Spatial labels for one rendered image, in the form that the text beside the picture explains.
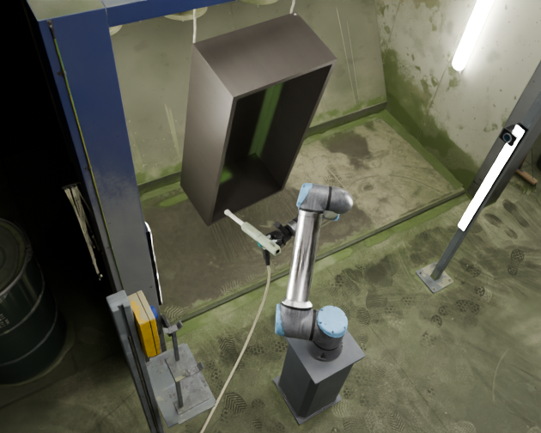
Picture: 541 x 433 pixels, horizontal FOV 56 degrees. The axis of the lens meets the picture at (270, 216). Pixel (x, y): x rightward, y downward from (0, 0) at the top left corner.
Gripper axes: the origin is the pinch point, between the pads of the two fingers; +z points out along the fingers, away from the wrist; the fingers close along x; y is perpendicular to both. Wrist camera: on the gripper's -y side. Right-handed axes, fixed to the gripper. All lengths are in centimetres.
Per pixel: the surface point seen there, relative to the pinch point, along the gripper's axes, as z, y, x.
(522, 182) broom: -248, 78, -35
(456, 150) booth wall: -206, 43, 7
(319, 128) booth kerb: -148, 37, 105
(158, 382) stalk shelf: 91, -5, -37
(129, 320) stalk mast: 96, -78, -60
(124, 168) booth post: 68, -100, -19
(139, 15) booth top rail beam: 55, -154, -33
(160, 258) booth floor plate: 32, 46, 80
